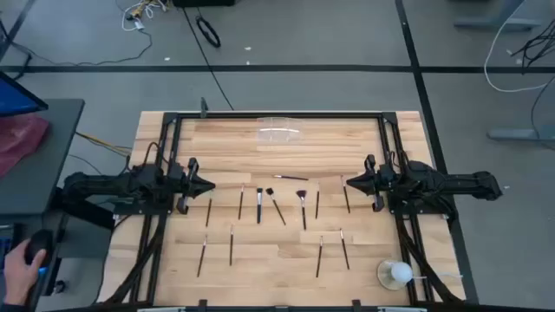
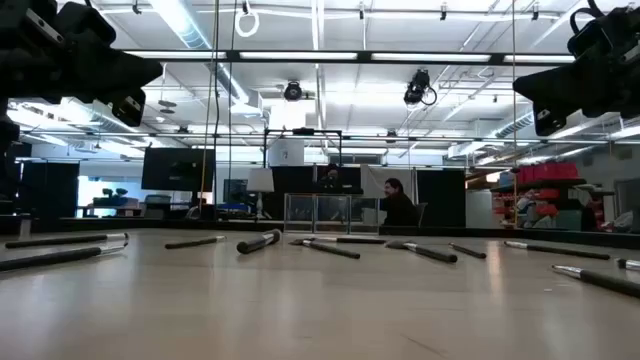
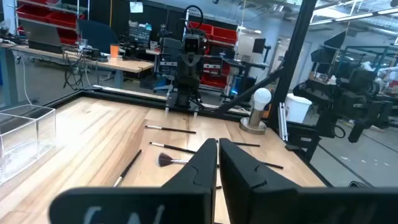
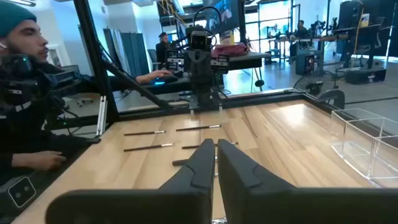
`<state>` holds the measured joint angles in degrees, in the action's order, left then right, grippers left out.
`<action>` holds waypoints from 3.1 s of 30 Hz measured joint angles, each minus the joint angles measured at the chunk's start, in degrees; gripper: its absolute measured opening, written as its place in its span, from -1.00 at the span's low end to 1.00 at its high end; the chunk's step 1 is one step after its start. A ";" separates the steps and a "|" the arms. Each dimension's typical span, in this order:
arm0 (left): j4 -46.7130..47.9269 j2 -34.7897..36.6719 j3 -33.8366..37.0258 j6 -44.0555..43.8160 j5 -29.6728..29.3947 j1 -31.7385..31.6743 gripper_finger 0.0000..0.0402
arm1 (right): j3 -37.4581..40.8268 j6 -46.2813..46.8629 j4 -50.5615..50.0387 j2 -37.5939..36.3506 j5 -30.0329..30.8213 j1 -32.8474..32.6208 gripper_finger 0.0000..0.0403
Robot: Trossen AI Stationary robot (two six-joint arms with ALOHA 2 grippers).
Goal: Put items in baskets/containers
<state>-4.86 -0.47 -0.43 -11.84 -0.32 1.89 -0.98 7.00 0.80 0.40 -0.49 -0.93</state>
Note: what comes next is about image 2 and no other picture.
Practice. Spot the black makeup brush silver ferrule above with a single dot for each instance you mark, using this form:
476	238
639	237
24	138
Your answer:
430	254
560	250
631	264
600	281

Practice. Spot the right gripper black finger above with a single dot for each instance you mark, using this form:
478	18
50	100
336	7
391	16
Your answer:
560	95
560	77

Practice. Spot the black pen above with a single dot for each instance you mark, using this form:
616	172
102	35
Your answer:
195	242
360	240
65	240

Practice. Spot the person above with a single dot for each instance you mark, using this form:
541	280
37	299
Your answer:
332	176
400	210

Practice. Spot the black partition panel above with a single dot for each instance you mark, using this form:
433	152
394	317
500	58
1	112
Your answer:
50	190
300	180
442	200

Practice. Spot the black bar with light strips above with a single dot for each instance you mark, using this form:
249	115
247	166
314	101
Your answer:
300	55

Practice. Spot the shelf rack with red bins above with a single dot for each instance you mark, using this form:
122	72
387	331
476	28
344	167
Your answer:
545	172

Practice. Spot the black mounted camera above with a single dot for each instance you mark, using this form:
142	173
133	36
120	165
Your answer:
293	91
417	87

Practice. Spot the white shade table lamp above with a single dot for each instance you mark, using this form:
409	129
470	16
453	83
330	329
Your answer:
260	180

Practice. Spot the black aluminium rig frame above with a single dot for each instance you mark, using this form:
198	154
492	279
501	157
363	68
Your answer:
150	224

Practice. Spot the dark pen left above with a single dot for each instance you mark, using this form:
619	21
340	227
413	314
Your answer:
50	258

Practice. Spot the clear acrylic brush organizer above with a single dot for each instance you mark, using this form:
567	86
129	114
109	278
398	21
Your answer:
331	214

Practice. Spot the white sheet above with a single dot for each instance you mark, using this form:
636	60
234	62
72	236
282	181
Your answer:
372	182

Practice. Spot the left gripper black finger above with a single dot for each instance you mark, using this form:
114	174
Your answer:
130	65
130	82

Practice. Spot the small green plant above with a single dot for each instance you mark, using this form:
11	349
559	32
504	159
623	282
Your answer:
107	192
121	191

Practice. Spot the thick black marker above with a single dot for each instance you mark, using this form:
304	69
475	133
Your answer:
257	242

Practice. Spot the large black monitor screen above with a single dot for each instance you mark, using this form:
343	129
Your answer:
177	170

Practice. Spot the white cup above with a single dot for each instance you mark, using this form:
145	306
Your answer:
25	225

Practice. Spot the short black makeup brush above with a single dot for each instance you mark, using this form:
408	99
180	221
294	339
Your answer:
467	251

